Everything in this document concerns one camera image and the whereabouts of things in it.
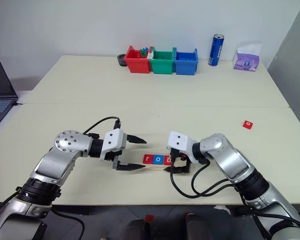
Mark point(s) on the green plastic bin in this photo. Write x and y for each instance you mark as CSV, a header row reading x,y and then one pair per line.
x,y
162,67

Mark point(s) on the white toy brick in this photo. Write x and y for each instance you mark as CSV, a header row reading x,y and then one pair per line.
x,y
150,55

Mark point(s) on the red plastic bin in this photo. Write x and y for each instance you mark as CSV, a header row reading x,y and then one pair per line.
x,y
137,64

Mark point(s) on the small white crumpled object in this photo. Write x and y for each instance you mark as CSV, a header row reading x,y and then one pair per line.
x,y
222,209

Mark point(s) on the wooden letter tray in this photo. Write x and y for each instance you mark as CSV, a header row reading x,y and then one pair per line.
x,y
155,167

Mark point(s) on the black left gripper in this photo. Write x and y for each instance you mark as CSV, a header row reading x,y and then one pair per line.
x,y
114,154

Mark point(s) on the blue drink can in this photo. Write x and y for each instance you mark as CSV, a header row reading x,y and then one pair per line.
x,y
216,50

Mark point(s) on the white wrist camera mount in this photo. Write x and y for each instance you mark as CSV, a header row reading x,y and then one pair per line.
x,y
113,140
178,142

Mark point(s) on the red letter o block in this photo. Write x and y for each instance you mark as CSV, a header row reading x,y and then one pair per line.
x,y
247,124

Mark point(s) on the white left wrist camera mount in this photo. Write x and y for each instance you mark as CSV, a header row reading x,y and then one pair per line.
x,y
113,140

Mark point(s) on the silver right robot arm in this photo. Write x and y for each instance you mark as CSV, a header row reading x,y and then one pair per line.
x,y
230,160

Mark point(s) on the dark rounded shape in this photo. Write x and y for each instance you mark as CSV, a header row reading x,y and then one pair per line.
x,y
137,230

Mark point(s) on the blue plastic bin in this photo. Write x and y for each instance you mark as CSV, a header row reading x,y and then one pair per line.
x,y
186,67

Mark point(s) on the dark grey laptop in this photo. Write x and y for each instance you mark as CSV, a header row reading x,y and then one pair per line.
x,y
0,85

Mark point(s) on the green toy brick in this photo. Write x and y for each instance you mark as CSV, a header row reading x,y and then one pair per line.
x,y
143,52

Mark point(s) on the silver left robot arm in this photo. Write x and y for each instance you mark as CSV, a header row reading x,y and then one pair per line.
x,y
65,160

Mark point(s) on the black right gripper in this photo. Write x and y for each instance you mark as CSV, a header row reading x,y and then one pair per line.
x,y
181,156

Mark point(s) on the purple tissue box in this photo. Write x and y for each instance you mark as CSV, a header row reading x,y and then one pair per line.
x,y
246,60

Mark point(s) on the blue letter o block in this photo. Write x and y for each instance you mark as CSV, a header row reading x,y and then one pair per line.
x,y
157,159

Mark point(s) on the red letter r block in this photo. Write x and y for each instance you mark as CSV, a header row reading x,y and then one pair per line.
x,y
148,159

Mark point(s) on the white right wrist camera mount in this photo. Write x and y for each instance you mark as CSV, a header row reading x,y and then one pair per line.
x,y
178,142

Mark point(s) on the red letter b block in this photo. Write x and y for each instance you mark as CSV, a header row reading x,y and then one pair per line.
x,y
166,160

